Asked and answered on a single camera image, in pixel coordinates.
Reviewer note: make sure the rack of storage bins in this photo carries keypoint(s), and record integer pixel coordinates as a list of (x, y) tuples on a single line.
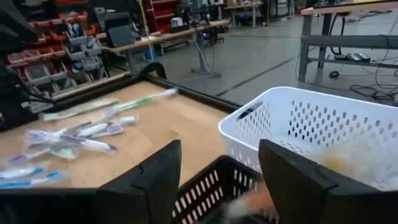
[(62, 46)]

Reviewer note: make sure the white perforated plastic basket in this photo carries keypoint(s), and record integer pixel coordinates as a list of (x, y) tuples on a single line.
[(230, 121)]

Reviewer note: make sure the black aluminium table frame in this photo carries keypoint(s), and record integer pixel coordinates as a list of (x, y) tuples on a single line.
[(202, 96)]

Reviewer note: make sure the wooden table with grey legs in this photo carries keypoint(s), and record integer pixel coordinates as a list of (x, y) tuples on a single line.
[(342, 40)]

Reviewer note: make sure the long wooden workbench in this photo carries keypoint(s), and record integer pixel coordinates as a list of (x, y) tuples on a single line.
[(174, 32)]

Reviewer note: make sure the blue toothbrush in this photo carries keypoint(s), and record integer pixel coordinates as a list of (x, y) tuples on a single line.
[(21, 172), (31, 181)]

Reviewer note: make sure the black laptop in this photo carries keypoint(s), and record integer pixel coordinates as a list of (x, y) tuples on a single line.
[(119, 34)]

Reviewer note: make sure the orange toothbrush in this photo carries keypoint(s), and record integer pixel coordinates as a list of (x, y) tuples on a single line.
[(258, 200)]

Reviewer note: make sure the black power strip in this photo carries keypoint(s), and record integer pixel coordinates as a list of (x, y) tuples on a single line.
[(357, 57)]

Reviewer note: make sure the black perforated plastic basket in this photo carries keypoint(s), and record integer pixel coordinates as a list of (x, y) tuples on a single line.
[(200, 175)]

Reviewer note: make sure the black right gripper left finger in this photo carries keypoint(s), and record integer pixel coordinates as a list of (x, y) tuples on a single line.
[(149, 193)]

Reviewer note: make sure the red shelving unit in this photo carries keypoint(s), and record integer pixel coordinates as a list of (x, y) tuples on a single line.
[(161, 12)]

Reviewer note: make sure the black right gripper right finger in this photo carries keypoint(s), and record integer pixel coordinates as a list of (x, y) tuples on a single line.
[(295, 193)]

